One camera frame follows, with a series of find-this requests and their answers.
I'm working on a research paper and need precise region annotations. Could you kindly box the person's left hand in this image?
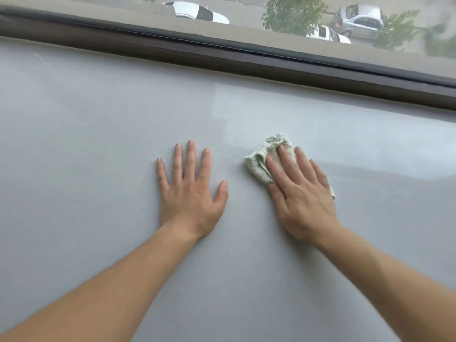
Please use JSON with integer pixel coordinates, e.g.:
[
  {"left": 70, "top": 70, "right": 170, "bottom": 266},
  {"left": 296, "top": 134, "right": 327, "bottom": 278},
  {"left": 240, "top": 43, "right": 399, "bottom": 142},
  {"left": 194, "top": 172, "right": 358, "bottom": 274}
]
[{"left": 155, "top": 140, "right": 229, "bottom": 241}]

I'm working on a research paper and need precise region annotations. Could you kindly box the person's right hand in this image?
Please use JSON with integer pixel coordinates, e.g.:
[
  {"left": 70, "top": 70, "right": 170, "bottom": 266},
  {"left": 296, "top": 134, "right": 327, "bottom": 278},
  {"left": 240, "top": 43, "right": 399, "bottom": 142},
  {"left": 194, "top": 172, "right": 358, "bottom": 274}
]
[{"left": 265, "top": 144, "right": 344, "bottom": 246}]

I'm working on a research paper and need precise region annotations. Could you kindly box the white cleaning cloth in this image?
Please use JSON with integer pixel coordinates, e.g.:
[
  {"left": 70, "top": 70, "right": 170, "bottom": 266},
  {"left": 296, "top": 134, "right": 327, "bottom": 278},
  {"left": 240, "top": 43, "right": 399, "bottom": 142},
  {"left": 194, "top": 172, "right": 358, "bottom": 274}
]
[{"left": 244, "top": 133, "right": 336, "bottom": 200}]

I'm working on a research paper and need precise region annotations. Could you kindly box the person's right forearm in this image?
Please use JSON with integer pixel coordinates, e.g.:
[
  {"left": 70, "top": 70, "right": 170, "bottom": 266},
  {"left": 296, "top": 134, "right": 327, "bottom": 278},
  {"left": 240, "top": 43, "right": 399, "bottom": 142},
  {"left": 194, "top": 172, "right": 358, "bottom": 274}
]
[{"left": 317, "top": 227, "right": 456, "bottom": 342}]

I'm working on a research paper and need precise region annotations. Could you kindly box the person's left forearm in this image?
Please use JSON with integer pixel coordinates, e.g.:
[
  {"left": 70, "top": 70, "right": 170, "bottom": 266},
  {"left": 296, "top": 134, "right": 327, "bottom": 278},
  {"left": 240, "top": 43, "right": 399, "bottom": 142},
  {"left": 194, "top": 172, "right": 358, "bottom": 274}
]
[{"left": 0, "top": 224, "right": 202, "bottom": 342}]

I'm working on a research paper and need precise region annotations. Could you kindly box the small white car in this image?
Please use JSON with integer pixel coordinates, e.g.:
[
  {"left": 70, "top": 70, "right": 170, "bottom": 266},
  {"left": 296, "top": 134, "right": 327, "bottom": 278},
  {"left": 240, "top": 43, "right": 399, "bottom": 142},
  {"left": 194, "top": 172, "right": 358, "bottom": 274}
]
[{"left": 307, "top": 25, "right": 352, "bottom": 44}]

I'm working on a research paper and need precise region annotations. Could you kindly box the silver car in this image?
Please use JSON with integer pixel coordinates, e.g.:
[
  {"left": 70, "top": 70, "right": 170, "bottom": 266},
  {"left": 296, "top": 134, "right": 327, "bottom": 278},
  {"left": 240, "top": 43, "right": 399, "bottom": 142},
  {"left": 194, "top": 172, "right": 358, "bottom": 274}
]
[{"left": 332, "top": 5, "right": 387, "bottom": 40}]

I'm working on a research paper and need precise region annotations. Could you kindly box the long white car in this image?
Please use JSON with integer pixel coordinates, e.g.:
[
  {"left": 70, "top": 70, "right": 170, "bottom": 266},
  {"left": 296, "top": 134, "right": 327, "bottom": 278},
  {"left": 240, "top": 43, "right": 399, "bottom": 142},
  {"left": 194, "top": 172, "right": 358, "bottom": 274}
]
[{"left": 162, "top": 0, "right": 230, "bottom": 25}]

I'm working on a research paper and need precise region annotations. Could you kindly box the bushy green tree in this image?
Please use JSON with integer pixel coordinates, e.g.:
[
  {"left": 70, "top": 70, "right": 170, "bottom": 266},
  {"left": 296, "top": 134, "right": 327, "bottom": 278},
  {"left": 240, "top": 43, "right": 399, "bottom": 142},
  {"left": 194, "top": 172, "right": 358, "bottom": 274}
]
[{"left": 261, "top": 0, "right": 328, "bottom": 36}]

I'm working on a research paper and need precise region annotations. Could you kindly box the slender green tree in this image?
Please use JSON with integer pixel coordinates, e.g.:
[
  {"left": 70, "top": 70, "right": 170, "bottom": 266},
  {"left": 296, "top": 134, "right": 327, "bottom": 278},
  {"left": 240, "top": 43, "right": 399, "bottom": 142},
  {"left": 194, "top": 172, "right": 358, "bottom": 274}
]
[{"left": 372, "top": 9, "right": 427, "bottom": 51}]

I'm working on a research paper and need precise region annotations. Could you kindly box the blurred green tree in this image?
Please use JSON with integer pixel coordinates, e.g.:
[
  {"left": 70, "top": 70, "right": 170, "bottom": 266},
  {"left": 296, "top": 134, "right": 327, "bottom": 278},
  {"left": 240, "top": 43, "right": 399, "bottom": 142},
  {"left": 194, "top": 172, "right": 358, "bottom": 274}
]
[{"left": 424, "top": 17, "right": 456, "bottom": 57}]

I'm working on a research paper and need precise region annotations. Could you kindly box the dark brown window frame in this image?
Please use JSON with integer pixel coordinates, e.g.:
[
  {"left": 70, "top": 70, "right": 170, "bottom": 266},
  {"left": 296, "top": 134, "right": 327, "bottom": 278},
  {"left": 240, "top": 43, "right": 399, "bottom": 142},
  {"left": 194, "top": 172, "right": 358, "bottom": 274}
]
[{"left": 0, "top": 5, "right": 456, "bottom": 112}]

